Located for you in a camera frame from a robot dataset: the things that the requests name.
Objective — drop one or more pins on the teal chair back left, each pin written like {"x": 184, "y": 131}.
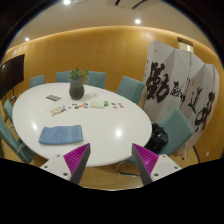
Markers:
{"x": 38, "y": 80}

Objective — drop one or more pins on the teal chair right back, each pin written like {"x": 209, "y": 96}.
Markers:
{"x": 131, "y": 89}

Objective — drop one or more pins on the black wall television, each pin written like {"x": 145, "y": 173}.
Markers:
{"x": 11, "y": 74}

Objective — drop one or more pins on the dark grey booklet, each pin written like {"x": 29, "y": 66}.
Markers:
{"x": 53, "y": 98}

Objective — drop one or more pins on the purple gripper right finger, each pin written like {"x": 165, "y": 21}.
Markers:
{"x": 151, "y": 166}

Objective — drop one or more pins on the green small box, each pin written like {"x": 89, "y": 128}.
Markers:
{"x": 106, "y": 103}

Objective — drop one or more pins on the calligraphy folding screen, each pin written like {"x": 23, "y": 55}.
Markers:
{"x": 178, "y": 78}

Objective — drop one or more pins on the teal chair right front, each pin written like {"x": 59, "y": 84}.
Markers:
{"x": 179, "y": 130}

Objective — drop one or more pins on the black bag on chair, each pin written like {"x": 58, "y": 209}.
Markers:
{"x": 158, "y": 139}

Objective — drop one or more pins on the white oval table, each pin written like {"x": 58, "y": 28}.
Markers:
{"x": 110, "y": 131}

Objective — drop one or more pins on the white card stack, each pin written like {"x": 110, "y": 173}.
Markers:
{"x": 97, "y": 104}

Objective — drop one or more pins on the blue folded towel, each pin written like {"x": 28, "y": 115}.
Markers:
{"x": 61, "y": 135}

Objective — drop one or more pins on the grey pot with plant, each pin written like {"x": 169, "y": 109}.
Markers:
{"x": 76, "y": 89}

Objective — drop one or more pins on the teal chair back left-centre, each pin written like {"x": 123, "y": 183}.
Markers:
{"x": 62, "y": 77}

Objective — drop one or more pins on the teal chair left middle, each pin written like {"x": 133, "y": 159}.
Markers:
{"x": 8, "y": 108}

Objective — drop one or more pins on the teal chair left front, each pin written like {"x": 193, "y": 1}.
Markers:
{"x": 17, "y": 146}

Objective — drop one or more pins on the colourful cards spread left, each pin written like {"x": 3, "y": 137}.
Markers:
{"x": 58, "y": 110}

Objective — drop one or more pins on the teal chair back centre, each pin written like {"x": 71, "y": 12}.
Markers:
{"x": 96, "y": 79}

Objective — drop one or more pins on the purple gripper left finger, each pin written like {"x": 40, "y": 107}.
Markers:
{"x": 69, "y": 166}

